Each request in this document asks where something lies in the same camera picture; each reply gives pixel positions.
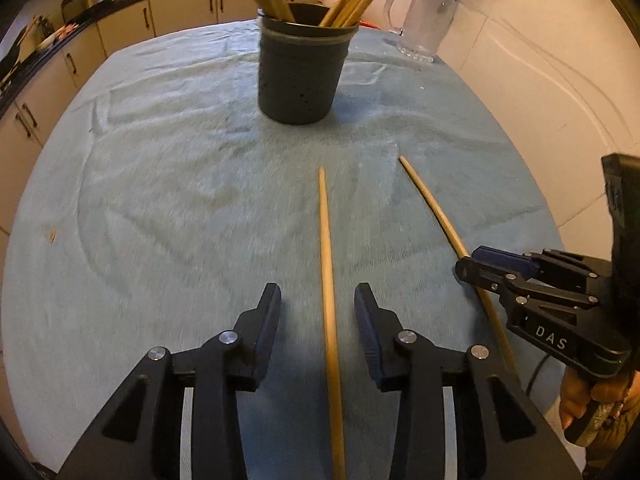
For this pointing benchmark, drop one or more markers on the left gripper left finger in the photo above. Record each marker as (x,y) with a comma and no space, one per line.
(137,433)

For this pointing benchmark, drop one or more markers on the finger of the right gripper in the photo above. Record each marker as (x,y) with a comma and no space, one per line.
(500,279)
(499,262)

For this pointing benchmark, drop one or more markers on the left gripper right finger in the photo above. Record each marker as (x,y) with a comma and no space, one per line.
(500,434)

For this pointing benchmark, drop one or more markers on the lower kitchen cabinets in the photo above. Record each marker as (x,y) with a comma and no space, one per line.
(44,85)

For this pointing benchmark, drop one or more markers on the right hand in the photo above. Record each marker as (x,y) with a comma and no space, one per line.
(576,394)

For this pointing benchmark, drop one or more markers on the light blue table cloth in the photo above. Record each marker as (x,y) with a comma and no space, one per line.
(164,201)

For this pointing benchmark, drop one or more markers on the clear glass pitcher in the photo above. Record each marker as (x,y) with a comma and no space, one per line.
(425,25)

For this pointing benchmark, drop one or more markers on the dark utensil holder cup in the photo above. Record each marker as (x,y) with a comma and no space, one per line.
(300,64)

